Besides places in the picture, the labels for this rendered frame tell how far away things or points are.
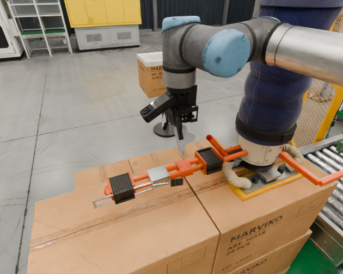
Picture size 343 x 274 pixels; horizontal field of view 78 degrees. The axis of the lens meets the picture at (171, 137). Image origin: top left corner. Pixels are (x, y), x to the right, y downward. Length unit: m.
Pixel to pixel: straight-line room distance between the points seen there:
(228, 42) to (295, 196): 0.74
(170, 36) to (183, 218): 0.61
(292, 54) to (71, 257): 0.81
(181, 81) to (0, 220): 2.15
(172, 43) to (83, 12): 7.24
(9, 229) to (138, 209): 1.62
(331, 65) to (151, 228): 0.68
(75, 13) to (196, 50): 7.31
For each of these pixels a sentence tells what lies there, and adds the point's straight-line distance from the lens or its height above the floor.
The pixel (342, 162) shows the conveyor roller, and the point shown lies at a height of 0.54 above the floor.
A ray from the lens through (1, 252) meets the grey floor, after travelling 2.23.
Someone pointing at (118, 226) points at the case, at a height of 0.94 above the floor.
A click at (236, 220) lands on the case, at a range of 0.86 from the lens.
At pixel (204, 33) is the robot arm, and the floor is 1.56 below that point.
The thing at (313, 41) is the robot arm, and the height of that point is 1.55.
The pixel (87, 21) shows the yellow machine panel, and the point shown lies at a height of 0.87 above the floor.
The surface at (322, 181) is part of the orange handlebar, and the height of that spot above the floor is 1.08.
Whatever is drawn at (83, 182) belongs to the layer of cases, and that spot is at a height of 0.54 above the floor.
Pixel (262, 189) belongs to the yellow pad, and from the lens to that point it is 0.97.
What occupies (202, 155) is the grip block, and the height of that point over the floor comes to 1.09.
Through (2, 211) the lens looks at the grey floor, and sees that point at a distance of 2.52.
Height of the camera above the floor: 1.63
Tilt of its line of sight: 35 degrees down
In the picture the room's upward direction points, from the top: straight up
